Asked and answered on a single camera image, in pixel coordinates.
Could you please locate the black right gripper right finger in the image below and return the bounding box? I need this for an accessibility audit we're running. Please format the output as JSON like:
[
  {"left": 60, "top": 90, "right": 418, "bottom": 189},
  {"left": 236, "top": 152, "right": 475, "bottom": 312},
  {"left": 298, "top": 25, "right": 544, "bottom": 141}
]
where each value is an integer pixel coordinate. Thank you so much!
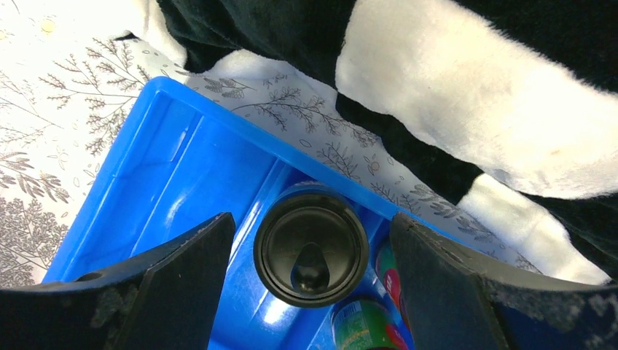
[{"left": 390, "top": 213, "right": 617, "bottom": 349}]

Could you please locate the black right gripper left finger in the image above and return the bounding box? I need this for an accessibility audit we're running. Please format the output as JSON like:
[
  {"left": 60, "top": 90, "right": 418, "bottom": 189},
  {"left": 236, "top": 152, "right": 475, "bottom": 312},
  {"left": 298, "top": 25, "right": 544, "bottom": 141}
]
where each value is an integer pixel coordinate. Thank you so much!
[{"left": 1, "top": 213, "right": 235, "bottom": 349}]

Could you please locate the yellow cap sauce bottle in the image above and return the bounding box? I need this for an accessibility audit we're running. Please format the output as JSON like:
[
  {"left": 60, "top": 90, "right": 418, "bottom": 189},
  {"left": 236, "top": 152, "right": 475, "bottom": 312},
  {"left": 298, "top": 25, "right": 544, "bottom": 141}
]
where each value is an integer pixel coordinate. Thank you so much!
[
  {"left": 331, "top": 298, "right": 408, "bottom": 350},
  {"left": 375, "top": 239, "right": 410, "bottom": 330}
]

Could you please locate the black cap shaker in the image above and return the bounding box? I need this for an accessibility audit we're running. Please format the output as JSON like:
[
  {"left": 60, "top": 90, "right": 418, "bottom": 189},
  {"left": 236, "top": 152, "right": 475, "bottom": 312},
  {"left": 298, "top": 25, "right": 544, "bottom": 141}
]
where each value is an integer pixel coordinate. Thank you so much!
[{"left": 253, "top": 181, "right": 369, "bottom": 308}]

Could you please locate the black white checkered pillow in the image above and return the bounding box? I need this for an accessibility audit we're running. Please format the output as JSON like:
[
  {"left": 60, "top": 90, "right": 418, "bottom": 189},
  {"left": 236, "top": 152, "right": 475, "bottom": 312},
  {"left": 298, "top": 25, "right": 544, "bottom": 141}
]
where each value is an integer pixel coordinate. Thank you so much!
[{"left": 130, "top": 0, "right": 618, "bottom": 286}]

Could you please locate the floral pattern table mat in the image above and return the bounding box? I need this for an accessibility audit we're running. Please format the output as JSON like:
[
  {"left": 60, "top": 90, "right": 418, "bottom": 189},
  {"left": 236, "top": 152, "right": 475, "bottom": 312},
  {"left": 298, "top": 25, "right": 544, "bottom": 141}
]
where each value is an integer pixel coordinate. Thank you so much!
[{"left": 1, "top": 1, "right": 535, "bottom": 288}]

